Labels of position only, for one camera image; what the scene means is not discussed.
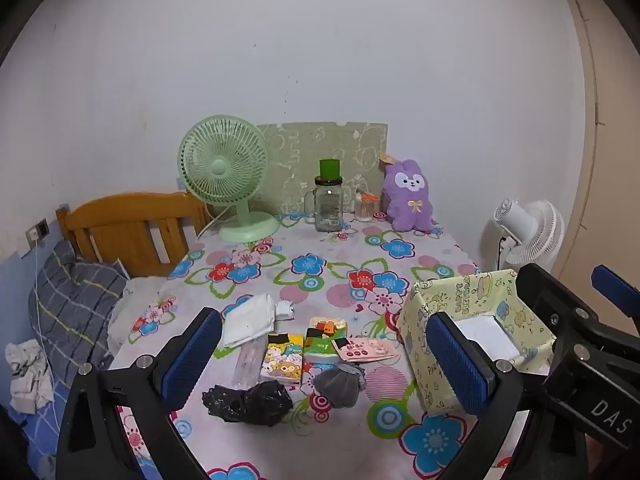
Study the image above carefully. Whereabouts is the glass jar mug green lid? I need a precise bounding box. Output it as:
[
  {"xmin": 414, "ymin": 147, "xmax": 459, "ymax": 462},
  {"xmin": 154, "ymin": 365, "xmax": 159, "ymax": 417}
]
[{"xmin": 304, "ymin": 158, "xmax": 346, "ymax": 233}]

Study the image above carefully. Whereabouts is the grey cloth pouch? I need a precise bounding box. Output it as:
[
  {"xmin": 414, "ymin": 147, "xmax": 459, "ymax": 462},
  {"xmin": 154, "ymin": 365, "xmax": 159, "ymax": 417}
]
[{"xmin": 312, "ymin": 364, "xmax": 367, "ymax": 408}]

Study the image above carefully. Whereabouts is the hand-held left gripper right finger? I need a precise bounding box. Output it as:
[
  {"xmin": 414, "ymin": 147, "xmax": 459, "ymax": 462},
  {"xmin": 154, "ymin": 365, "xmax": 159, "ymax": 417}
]
[{"xmin": 425, "ymin": 311, "xmax": 524, "ymax": 480}]

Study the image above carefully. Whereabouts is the beige door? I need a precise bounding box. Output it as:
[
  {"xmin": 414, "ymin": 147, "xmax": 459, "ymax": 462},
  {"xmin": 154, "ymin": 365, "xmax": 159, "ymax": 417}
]
[{"xmin": 557, "ymin": 0, "xmax": 640, "ymax": 306}]

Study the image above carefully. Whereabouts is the green patterned foam board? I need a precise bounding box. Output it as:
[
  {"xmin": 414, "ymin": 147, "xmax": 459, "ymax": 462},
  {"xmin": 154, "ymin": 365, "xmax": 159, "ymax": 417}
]
[{"xmin": 256, "ymin": 121, "xmax": 390, "ymax": 216}]

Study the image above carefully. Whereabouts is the green cartoon tissue pack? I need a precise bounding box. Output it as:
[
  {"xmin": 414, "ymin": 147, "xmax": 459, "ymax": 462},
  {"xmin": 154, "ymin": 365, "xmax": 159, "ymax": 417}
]
[{"xmin": 301, "ymin": 317, "xmax": 348, "ymax": 386}]

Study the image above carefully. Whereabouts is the pink wet wipes pack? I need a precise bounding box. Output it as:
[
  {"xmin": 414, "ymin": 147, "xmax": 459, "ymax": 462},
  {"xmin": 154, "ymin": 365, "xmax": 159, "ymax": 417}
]
[{"xmin": 332, "ymin": 336, "xmax": 400, "ymax": 362}]

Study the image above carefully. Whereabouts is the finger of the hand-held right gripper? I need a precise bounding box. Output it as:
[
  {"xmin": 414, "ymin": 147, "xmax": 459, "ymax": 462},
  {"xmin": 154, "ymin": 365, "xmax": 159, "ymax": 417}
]
[
  {"xmin": 516, "ymin": 262, "xmax": 601, "ymax": 366},
  {"xmin": 592, "ymin": 265, "xmax": 640, "ymax": 311}
]

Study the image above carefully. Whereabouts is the yellow patterned fabric box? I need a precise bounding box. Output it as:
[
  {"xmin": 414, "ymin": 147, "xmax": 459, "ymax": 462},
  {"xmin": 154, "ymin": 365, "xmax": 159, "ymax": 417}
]
[{"xmin": 397, "ymin": 269, "xmax": 556, "ymax": 413}]

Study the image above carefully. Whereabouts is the black plastic bag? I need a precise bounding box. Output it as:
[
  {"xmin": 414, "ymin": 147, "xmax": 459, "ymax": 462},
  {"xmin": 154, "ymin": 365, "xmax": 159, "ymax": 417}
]
[{"xmin": 201, "ymin": 380, "xmax": 294, "ymax": 427}]

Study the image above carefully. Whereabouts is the blue plaid bedsheet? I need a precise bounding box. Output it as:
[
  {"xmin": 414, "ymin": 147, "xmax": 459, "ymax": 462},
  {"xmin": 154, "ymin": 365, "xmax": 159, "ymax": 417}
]
[{"xmin": 10, "ymin": 385, "xmax": 76, "ymax": 480}]

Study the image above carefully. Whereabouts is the clear cotton swab container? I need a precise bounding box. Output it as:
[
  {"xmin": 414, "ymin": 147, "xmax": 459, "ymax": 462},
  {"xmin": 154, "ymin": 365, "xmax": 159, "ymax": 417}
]
[{"xmin": 354, "ymin": 191, "xmax": 377, "ymax": 223}]

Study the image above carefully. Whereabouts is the yellow cartoon tissue pack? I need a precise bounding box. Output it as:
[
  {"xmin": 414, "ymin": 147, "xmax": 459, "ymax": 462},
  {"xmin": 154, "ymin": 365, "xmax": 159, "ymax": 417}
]
[{"xmin": 260, "ymin": 334, "xmax": 306, "ymax": 382}]

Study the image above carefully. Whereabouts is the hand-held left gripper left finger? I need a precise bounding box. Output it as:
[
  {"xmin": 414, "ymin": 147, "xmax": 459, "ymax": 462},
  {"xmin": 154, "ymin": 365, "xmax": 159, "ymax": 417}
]
[{"xmin": 56, "ymin": 306, "xmax": 224, "ymax": 480}]

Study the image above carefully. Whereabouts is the wall socket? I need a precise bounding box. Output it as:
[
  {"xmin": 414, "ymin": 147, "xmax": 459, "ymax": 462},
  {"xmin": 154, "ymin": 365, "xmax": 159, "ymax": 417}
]
[{"xmin": 25, "ymin": 219, "xmax": 51, "ymax": 247}]

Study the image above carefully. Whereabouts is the wooden bed headboard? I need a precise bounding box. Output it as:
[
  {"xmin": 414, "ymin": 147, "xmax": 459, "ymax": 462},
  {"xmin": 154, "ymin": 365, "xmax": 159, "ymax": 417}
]
[{"xmin": 55, "ymin": 191, "xmax": 213, "ymax": 278}]

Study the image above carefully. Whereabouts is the grey plaid pillow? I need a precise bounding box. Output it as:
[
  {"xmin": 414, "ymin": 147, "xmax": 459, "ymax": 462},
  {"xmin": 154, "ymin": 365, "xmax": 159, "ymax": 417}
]
[{"xmin": 27, "ymin": 239, "xmax": 128, "ymax": 386}]

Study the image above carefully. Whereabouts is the purple plush bunny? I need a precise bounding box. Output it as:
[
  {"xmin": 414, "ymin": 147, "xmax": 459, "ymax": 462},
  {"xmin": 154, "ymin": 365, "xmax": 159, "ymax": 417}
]
[{"xmin": 381, "ymin": 158, "xmax": 435, "ymax": 233}]

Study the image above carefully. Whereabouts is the white floor fan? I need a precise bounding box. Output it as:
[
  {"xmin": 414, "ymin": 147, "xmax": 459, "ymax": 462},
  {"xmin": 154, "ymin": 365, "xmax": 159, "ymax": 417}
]
[{"xmin": 480, "ymin": 199, "xmax": 566, "ymax": 278}]

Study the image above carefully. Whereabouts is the white fan cable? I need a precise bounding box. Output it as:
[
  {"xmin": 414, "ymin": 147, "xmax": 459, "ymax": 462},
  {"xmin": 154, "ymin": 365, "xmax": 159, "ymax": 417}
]
[{"xmin": 196, "ymin": 205, "xmax": 228, "ymax": 240}]

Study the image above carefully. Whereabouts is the white bed quilt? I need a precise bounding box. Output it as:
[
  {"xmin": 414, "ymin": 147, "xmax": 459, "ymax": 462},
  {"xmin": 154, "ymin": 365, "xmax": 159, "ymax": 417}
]
[{"xmin": 107, "ymin": 276, "xmax": 168, "ymax": 356}]

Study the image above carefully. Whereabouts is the floral tablecloth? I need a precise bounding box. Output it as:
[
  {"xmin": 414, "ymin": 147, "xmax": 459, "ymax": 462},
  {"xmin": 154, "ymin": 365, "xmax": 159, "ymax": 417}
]
[{"xmin": 107, "ymin": 212, "xmax": 531, "ymax": 480}]

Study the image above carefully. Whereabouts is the green desk fan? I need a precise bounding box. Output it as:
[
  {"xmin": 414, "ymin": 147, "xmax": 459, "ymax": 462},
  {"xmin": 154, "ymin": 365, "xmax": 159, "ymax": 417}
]
[{"xmin": 177, "ymin": 115, "xmax": 280, "ymax": 245}]

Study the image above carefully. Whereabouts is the white plastic bag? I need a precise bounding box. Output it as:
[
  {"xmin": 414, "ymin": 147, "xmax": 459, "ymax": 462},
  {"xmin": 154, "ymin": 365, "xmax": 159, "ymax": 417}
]
[{"xmin": 220, "ymin": 294, "xmax": 277, "ymax": 348}]

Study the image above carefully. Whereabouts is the clear plastic bag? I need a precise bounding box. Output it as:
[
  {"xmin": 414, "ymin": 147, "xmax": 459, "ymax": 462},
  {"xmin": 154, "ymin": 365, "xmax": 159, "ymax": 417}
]
[{"xmin": 230, "ymin": 337, "xmax": 268, "ymax": 391}]

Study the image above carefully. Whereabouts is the white crumpled cloth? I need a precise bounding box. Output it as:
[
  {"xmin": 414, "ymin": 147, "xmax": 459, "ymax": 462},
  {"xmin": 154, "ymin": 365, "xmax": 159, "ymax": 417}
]
[{"xmin": 5, "ymin": 338, "xmax": 56, "ymax": 416}]

